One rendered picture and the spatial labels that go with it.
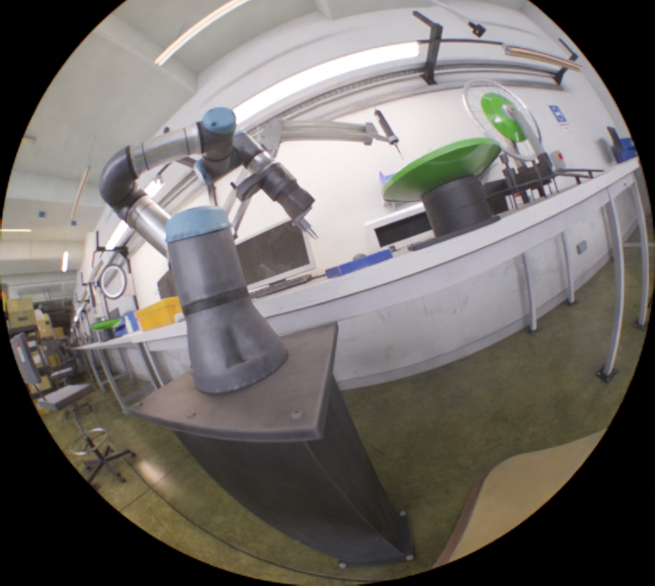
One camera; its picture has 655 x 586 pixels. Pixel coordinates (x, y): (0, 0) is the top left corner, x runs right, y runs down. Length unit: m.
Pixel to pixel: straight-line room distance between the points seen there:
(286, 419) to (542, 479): 0.32
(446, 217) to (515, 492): 0.47
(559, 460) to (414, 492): 0.74
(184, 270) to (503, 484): 0.46
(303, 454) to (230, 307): 0.16
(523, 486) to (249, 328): 0.39
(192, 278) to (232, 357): 0.09
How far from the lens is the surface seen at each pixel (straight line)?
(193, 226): 0.24
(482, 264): 0.51
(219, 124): 0.37
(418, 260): 0.40
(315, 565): 1.01
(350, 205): 1.40
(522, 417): 1.21
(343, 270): 0.40
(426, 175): 0.39
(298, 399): 0.17
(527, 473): 0.35
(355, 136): 0.84
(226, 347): 0.22
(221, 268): 0.23
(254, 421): 0.16
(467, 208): 0.43
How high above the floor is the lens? 0.94
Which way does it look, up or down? 3 degrees up
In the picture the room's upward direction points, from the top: 19 degrees counter-clockwise
